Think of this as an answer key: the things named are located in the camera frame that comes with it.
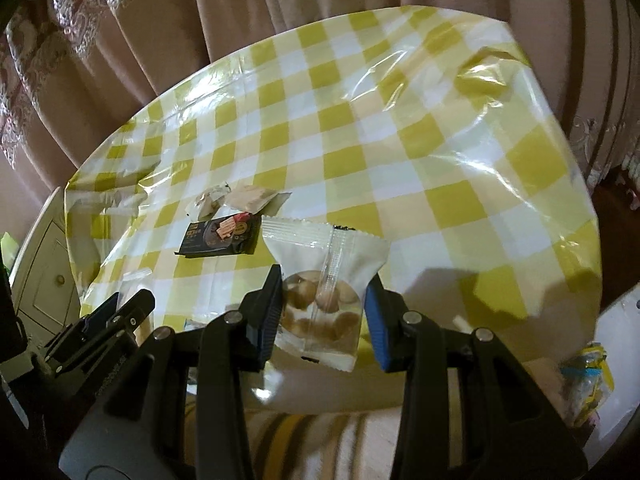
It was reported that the white nut packet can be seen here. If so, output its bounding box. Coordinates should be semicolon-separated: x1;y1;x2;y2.
262;217;390;373
186;183;231;222

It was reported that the clear cookie packet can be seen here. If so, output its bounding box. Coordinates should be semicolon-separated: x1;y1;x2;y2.
224;184;291;214

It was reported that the white cabinet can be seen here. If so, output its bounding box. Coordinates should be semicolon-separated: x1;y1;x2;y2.
10;188;80;347

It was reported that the black cracker packet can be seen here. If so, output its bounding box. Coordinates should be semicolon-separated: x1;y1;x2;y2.
176;212;262;258

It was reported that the striped cushion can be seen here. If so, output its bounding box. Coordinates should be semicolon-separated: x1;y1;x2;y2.
184;398;467;480

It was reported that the blue-edged clear snack bag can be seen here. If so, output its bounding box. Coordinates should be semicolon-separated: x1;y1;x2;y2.
560;341;615;428

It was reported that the white storage box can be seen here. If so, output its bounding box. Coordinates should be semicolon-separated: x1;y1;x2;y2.
584;285;640;468

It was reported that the yellow checkered tablecloth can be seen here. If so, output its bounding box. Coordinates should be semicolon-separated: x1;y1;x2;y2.
63;4;604;416

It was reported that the beige curtain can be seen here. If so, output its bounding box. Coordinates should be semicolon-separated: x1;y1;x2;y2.
1;0;639;238

